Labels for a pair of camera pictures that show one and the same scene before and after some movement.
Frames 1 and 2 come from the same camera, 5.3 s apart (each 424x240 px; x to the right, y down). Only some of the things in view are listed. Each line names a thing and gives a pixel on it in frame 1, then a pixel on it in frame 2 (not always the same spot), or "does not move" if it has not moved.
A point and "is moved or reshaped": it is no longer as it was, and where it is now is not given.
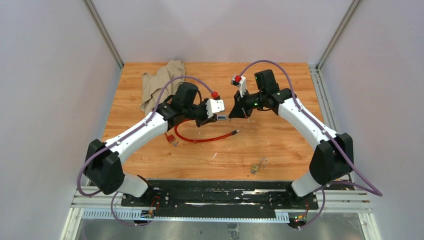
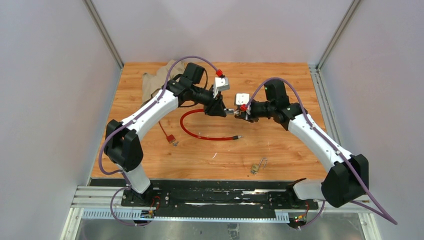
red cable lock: (212, 138) is moved or reshaped
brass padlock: (255, 167) does not move
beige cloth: (153, 84) does not move
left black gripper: (206, 120) to (216, 107)
